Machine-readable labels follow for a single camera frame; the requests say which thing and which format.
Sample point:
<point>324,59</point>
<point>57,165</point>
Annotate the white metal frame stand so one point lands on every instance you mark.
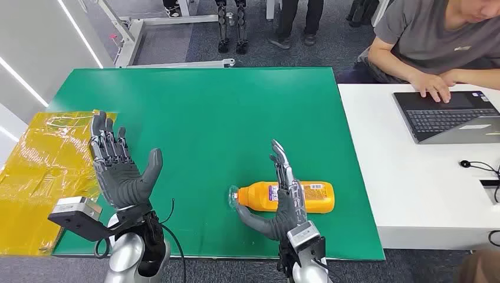
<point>129,39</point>

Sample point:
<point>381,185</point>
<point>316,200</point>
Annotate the seated person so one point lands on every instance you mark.
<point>422,35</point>

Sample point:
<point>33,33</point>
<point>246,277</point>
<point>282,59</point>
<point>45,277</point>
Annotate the small red knob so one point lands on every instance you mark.
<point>113,38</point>

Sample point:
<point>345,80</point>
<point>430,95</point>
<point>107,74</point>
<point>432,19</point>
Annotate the black right camera bracket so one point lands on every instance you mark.
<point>318,246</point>

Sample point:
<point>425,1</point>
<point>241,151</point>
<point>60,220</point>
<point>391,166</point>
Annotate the standing person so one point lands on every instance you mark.
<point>289,15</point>

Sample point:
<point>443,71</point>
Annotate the yellow wrapped cardboard box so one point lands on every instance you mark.
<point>39,175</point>

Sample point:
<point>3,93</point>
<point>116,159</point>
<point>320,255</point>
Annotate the black left camera bracket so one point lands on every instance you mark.
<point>82,226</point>

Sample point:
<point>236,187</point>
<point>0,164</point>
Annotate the white desk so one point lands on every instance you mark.
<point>410,175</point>

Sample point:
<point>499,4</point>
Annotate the person's feet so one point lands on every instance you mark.
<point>172,9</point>

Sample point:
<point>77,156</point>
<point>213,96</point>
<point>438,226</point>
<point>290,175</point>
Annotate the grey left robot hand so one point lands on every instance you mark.
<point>119,179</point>

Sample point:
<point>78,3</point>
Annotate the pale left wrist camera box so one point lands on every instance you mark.
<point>74,206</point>

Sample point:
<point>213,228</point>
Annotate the orange juice bottle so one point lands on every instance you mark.
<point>254,197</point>

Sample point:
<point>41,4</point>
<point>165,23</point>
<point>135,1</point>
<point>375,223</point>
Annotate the person's right hand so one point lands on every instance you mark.
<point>429,84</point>

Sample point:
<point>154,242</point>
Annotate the green table mat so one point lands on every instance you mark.
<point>215,117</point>

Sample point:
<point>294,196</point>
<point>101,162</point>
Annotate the person's left hand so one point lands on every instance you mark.
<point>451,76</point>

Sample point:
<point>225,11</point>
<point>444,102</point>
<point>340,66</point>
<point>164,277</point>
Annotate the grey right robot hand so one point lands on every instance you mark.
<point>287,207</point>

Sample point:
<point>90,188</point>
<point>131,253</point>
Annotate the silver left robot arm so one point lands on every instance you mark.
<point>125,254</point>

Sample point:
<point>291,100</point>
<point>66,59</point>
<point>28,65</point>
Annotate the black robot leg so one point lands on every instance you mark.
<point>223,27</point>
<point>241,27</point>

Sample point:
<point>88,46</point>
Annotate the person's right forearm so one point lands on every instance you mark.
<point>390,62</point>

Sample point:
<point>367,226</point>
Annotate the person's left forearm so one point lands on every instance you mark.
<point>480,78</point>

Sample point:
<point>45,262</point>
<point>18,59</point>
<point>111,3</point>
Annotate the black camera bracket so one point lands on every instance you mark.
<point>318,246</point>
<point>82,226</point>

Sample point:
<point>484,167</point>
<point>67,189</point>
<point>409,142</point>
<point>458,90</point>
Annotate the white table leg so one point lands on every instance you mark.
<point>270,9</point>

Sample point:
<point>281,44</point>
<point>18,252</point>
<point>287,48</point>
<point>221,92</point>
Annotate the dark grey laptop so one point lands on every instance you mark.
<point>441,117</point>

